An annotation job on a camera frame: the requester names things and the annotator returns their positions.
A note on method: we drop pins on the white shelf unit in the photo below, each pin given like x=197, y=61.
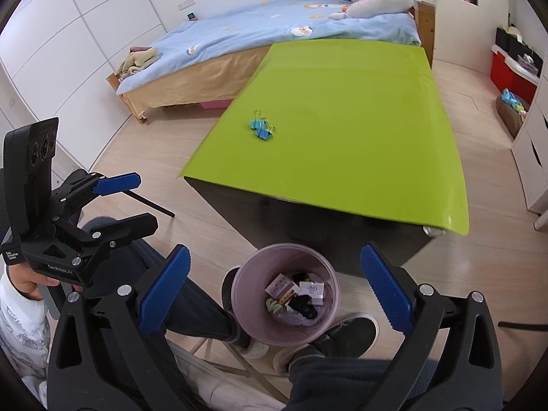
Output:
x=448, y=21

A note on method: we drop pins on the black left shoe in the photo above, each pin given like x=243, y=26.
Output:
x=226, y=288

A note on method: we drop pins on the wooden bed with blue duvet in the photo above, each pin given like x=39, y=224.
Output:
x=210, y=61

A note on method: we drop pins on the white drawer cabinet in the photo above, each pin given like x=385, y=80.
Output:
x=530, y=155

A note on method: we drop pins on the pink plastic trash bin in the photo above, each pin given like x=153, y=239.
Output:
x=300, y=322

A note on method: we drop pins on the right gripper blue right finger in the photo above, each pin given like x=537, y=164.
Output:
x=468, y=374

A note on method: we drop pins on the red storage box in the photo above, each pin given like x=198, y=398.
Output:
x=506, y=73

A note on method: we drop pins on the white wardrobe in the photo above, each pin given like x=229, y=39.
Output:
x=59, y=54

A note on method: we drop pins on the small purple box in bin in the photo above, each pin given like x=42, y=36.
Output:
x=279, y=285

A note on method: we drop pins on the green white fuzzy scrunchie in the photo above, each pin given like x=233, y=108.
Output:
x=273, y=306

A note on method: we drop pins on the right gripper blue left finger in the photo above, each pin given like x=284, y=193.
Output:
x=102, y=357

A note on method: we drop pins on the white pink plush toy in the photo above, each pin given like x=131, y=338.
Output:
x=373, y=8

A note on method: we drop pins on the wooden clothespin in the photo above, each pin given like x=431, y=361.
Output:
x=288, y=295

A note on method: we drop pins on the light blue binder clip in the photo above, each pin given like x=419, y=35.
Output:
x=258, y=122

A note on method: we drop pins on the person's left hand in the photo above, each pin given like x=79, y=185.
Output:
x=28, y=283

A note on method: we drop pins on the folded beige blanket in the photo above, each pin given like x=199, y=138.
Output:
x=137, y=60

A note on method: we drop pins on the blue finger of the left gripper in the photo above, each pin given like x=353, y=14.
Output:
x=107, y=186
x=124, y=231

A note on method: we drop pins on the brown basket with toys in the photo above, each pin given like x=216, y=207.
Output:
x=512, y=110

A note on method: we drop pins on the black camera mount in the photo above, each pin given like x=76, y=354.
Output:
x=28, y=153

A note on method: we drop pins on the dark blue binder clip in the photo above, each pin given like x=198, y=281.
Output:
x=265, y=132

